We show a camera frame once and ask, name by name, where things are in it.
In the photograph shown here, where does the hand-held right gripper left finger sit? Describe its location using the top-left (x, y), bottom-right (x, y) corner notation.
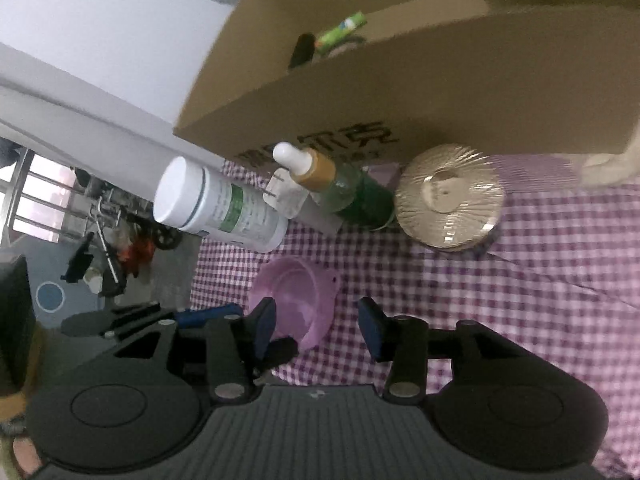
top-left (115, 297), bottom-right (278, 406)

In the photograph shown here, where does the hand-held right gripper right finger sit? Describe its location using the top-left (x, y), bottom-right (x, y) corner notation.
top-left (357, 296), bottom-right (516, 403)

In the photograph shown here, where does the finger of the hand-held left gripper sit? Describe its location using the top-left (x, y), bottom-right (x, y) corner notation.
top-left (60, 302), bottom-right (246, 341)
top-left (257, 337), bottom-right (301, 373)

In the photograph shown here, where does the purple plastic lid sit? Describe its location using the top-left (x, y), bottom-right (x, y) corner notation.
top-left (248, 256), bottom-right (342, 350)

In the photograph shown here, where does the white charger plug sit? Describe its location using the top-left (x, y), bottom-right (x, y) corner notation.
top-left (263, 167), bottom-right (346, 236)

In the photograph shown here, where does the brown cardboard box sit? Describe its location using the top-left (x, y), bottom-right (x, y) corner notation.
top-left (172, 0), bottom-right (640, 163)

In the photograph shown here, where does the green lip balm tube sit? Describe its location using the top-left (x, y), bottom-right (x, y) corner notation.
top-left (316, 12), bottom-right (368, 47)

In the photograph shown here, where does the black wheeled stroller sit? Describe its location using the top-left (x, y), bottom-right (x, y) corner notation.
top-left (95, 195), bottom-right (182, 286)

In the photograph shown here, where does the red orange object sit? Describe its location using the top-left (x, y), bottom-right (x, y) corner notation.
top-left (120, 237), bottom-right (156, 276)

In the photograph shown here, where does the white supplement bottle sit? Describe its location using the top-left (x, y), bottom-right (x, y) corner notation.
top-left (152, 156), bottom-right (289, 254)

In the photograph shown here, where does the purple checkered tablecloth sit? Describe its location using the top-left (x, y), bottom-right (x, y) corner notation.
top-left (187, 152), bottom-right (640, 480)

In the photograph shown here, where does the green dropper bottle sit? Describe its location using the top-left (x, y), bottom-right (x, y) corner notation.
top-left (272, 141), bottom-right (396, 232)

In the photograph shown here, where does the round blue mat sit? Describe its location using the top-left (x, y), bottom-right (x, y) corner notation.
top-left (36, 281), bottom-right (67, 313)

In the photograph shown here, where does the gold lidded cream jar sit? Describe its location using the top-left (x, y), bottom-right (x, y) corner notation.
top-left (393, 143), bottom-right (506, 256)

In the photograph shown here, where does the dark furniture panel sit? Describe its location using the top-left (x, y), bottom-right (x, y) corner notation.
top-left (0, 255), bottom-right (38, 396)

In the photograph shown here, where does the metal window railing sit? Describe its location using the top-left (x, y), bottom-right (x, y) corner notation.
top-left (0, 147), bottom-right (101, 246)

